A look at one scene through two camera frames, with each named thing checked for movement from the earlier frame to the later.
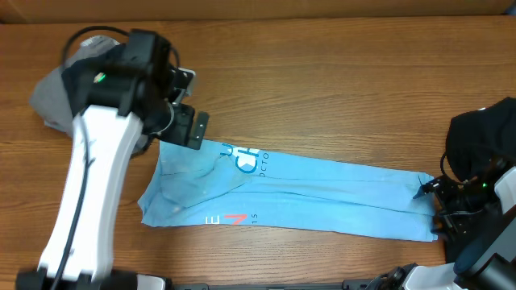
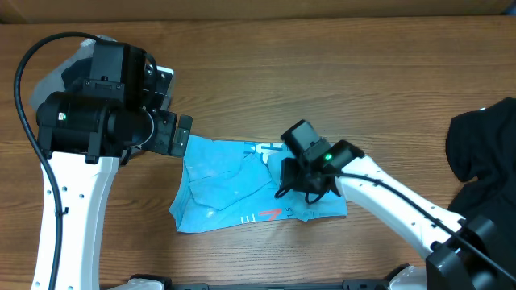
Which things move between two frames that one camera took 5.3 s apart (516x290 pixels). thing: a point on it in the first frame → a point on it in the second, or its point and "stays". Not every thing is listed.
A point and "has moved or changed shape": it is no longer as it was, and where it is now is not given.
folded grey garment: [50, 97] stays
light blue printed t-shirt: [226, 187] has moved or changed shape
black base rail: [276, 287] stays
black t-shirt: [479, 142] stays
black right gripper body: [460, 205] → [294, 174]
